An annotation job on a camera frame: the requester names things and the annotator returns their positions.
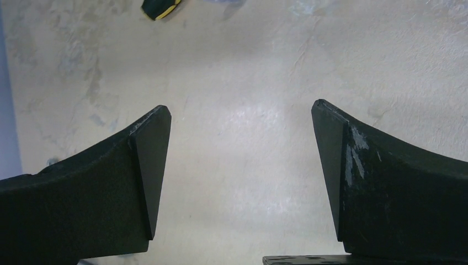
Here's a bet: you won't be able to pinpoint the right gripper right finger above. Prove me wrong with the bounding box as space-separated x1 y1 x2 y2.
311 99 467 263

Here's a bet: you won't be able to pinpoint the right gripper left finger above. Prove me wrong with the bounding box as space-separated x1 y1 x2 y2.
1 105 171 264

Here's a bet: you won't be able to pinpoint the black handled pliers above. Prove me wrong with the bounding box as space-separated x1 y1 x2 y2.
141 0 181 20

